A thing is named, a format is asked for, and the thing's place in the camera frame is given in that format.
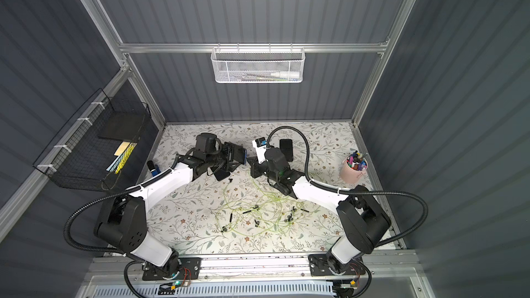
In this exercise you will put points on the yellow sticky note pad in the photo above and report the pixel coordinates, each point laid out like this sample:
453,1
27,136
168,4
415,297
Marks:
122,148

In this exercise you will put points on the black wire wall basket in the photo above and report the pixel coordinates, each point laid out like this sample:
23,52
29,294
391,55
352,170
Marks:
80,160

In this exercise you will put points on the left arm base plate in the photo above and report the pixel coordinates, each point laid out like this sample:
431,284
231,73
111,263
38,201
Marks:
176,268

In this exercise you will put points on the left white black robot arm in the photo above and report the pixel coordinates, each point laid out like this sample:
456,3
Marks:
122,222

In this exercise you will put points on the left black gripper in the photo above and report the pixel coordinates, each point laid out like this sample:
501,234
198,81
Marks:
223,170

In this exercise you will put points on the small black smartphone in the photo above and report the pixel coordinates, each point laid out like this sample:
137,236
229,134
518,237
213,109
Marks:
221,175

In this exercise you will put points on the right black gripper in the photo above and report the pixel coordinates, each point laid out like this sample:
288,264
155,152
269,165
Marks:
257,167

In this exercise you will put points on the pink pen cup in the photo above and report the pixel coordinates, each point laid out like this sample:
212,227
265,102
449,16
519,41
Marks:
353,168

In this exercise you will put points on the blue marker pen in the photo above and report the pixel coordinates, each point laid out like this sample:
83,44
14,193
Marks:
153,168

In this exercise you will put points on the green wired earphones tangle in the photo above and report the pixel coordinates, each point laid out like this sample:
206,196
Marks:
250,207

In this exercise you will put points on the white marker in basket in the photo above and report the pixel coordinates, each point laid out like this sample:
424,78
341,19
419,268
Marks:
287,75

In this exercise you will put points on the white wire mesh basket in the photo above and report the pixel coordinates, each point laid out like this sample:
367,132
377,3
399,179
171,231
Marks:
239,67

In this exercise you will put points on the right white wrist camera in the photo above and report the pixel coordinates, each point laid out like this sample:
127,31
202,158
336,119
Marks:
260,146

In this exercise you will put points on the black foam pad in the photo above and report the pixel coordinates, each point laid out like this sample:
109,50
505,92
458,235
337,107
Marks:
123,127

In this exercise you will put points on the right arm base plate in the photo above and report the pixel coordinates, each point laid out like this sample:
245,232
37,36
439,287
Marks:
327,265

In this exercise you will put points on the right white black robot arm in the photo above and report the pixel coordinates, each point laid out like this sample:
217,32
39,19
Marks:
363,220

